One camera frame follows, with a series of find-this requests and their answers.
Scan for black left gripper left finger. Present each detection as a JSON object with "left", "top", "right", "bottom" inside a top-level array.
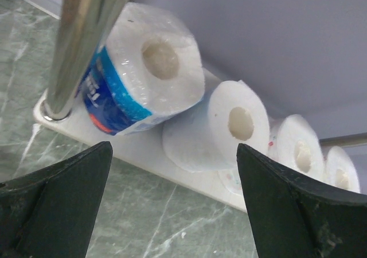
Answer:
[{"left": 1, "top": 141, "right": 113, "bottom": 257}]

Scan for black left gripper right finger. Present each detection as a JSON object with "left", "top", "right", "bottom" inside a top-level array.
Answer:
[{"left": 237, "top": 144, "right": 366, "bottom": 257}]

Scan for plain white paper roll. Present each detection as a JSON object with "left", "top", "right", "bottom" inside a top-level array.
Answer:
[{"left": 162, "top": 81, "right": 270, "bottom": 172}]

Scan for white roll blue wrapper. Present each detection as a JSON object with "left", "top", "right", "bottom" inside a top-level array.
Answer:
[{"left": 81, "top": 2, "right": 205, "bottom": 135}]

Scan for white roll red dots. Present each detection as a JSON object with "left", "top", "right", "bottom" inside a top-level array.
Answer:
[{"left": 267, "top": 115, "right": 325, "bottom": 181}]

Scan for white two-tier shelf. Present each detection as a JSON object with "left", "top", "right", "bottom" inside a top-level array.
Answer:
[{"left": 33, "top": 0, "right": 367, "bottom": 213}]

